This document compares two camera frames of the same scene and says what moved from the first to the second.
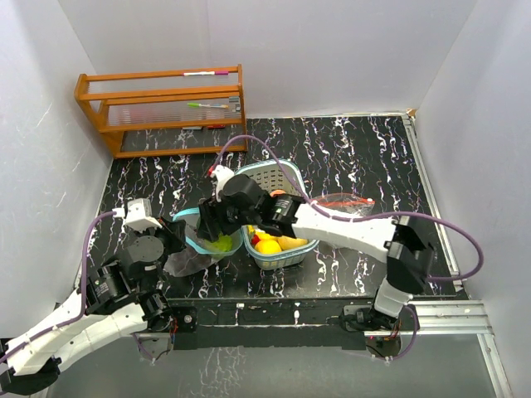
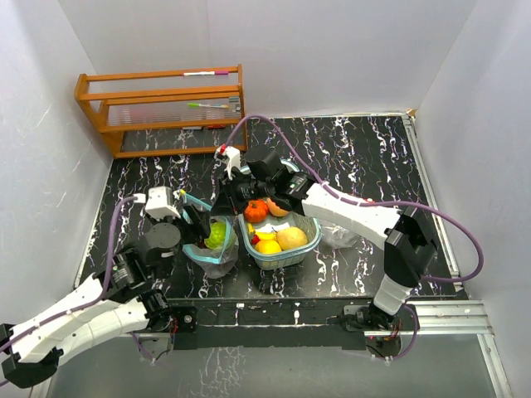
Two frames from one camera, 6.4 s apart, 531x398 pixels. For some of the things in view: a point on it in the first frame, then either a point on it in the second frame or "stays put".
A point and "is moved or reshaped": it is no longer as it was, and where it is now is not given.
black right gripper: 211,211 → 226,203
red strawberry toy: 255,240 stays put
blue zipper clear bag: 199,254 is moved or reshaped
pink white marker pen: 206,73 stays put
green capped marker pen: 195,105 stays put
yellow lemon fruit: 267,246 stays put
